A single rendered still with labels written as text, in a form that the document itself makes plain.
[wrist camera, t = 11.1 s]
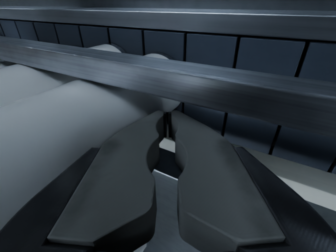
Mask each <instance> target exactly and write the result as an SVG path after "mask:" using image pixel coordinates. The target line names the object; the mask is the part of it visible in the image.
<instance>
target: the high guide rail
mask: <svg viewBox="0 0 336 252"><path fill-rule="evenodd" d="M0 59H1V60H5V61H9V62H13V63H17V64H22V65H26V66H30V67H34V68H39V69H43V70H47V71H51V72H56V73H60V74H64V75H68V76H72V77H77V78H81V79H85V80H89V81H94V82H98V83H102V84H106V85H111V86H115V87H119V88H123V89H127V90H132V91H136V92H140V93H144V94H149V95H153V96H157V97H161V98H166V99H170V100H174V101H178V102H183V103H187V104H191V105H195V106H199V107H204V108H208V109H212V110H216V111H221V112H225V113H229V114H233V115H238V116H242V117H246V118H250V119H254V120H259V121H263V122H267V123H271V124H276V125H280V126H284V127H288V128H293V129H297V130H301V131H305V132H309V133H314V134H318V135H322V136H326V137H331V138H335V139H336V82H329V81H322V80H314V79H307V78H300V77H293V76H286V75H279V74H271V73H264V72H257V71H250V70H243V69H235V68H228V67H221V66H214V65H207V64H200V63H192V62H185V61H178V60H171V59H164V58H157V57H149V56H142V55H135V54H128V53H121V52H114V51H106V50H99V49H92V48H85V47H78V46H70V45H63V44H56V43H49V42H42V41H35V40H27V39H20V38H13V37H6V36H0Z"/></svg>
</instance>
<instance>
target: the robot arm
mask: <svg viewBox="0 0 336 252"><path fill-rule="evenodd" d="M167 128H168V136H169V138H172V140H173V141H174V142H175V163H176V164H177V165H178V166H179V168H180V169H181V171H182V173H181V174H180V176H179V177H178V183H177V217H178V230H179V235H180V237H181V238H182V239H183V240H184V241H185V242H186V243H187V244H189V245H191V246H192V247H194V248H195V249H197V250H199V251H200V252H336V233H335V231H334V230H333V229H332V228H331V227H330V226H329V224H328V223H327V222H326V221H325V220H324V219H323V218H322V217H321V216H320V215H319V214H318V212H317V211H316V210H315V209H314V208H313V207H312V206H311V205H310V204H309V203H307V202H306V201H305V200H304V199H303V198H302V197H301V196H300V195H299V194H298V193H296V192H295V191H294V190H293V189H292V188H291V187H289V186H288V185H287V184H286V183H285V182H284V181H282V180H281V179H280V178H279V177H278V176H276V175H275V174H274V173H273V172H272V171H271V170H269V169H268V168H267V167H266V166H265V165H263V164H262V163H261V162H260V161H259V160H258V159H256V158H255V157H254V156H253V155H252V154H250V153H249V152H248V151H247V150H246V149H245V148H243V147H235V146H233V145H232V144H231V143H230V142H229V141H228V140H227V139H225V138H224V137H223V136H222V135H220V134H219V133H218V132H216V131H215V130H213V129H212V128H210V127H208V126H206V125H205V124H203V123H201V122H199V121H197V120H195V119H193V118H191V117H189V116H188V115H186V114H184V113H182V112H180V111H178V110H173V111H170V112H165V111H161V110H157V111H155V112H153V113H151V114H150V115H148V116H146V117H144V118H142V119H140V120H138V121H136V122H135V123H133V124H131V125H129V126H127V127H125V128H124V129H122V130H121V131H119V132H118V133H116V134H115V135H114V136H112V137H111V138H110V139H109V140H107V141H106V142H105V143H104V144H103V145H102V146H101V147H99V148H96V147H92V148H91V149H89V150H88V151H87V152H86V153H85V154H83V155H82V156H81V157H80V158H79V159H77V160H76V161H75V162H74V163H73V164H72V165H70V166H69V167H68V168H67V169H66V170H64V171H63V172H62V173H61V174H60V175H58V176H57V177H56V178H55V179H54V180H53V181H51V182H50V183H49V184H48V185H47V186H45V187H44V188H43V189H42V190H41V191H39V192H38V193H37V194H36V195H35V196H34V197H33V198H31V199H30V200H29V201H28V202H27V203H26V204H25V205H24V206H23V207H22V208H21V209H20V210H19V211H18V212H17V213H16V214H15V215H14V216H13V217H12V218H11V219H10V220H9V221H8V222H7V224H6V225H5V226H4V227H3V228H2V229H1V230H0V252H133V251H135V250H136V249H138V248H140V247H141V246H143V245H144V244H146V243H148V242H149V241H150V240H151V239H152V237H153V236H154V233H155V226H156V216H157V199H156V183H155V177H154V176H153V174H152V172H153V170H154V169H155V167H156V166H157V165H158V164H159V163H160V145H159V144H160V142H161V141H162V140H163V139H164V138H166V137H167Z"/></svg>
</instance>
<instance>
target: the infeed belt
mask: <svg viewBox="0 0 336 252"><path fill-rule="evenodd" d="M0 34H1V35H2V36H3V37H10V38H17V39H24V40H32V41H39V42H41V41H44V42H48V43H53V44H60V45H67V46H78V47H82V48H90V47H95V46H99V45H102V44H106V43H111V44H115V45H118V46H120V47H121V48H122V49H123V50H125V52H126V53H127V54H132V55H139V56H145V55H147V54H149V53H153V52H158V53H164V54H166V55H168V56H170V57H172V58H173V59H174V60H175V61H182V62H189V63H197V64H204V65H211V66H218V67H225V68H232V69H240V70H247V71H254V72H261V73H268V74H275V75H283V76H290V77H297V78H304V79H311V80H319V81H326V82H333V83H336V43H333V42H319V41H305V40H291V39H277V38H262V37H248V36H234V35H220V34H205V33H191V32H177V31H163V30H149V29H134V28H120V27H106V26H92V25H77V24H63V23H49V22H35V21H21V20H6V19H0ZM173 111H180V112H181V113H183V114H185V115H187V116H189V117H191V118H193V119H195V120H197V121H198V122H200V123H202V124H204V125H206V126H208V127H210V128H211V129H213V130H214V131H216V132H217V133H219V134H220V135H221V136H223V133H224V136H223V137H224V138H225V139H226V140H228V141H229V142H230V143H232V144H235V145H238V146H242V147H245V148H248V149H252V150H255V151H258V152H262V153H265V154H269V152H270V149H271V146H272V147H273V150H272V153H271V155H272V156H275V157H279V158H282V159H285V160H289V161H292V162H295V163H299V164H302V165H305V166H309V167H312V168H315V169H319V170H322V171H325V172H327V171H328V170H329V168H330V166H331V164H332V163H333V166H332V168H331V169H330V172H331V173H332V174H335V175H336V138H332V137H328V136H324V135H320V134H315V133H311V132H307V131H303V130H298V129H294V128H290V127H286V126H281V125H277V124H273V123H269V122H265V121H260V120H256V119H252V118H248V117H243V116H239V115H235V114H231V113H226V112H222V111H218V110H214V109H210V108H205V107H201V106H197V105H193V104H188V103H184V102H182V103H181V104H180V105H179V106H178V107H176V108H175V109H174V110H173Z"/></svg>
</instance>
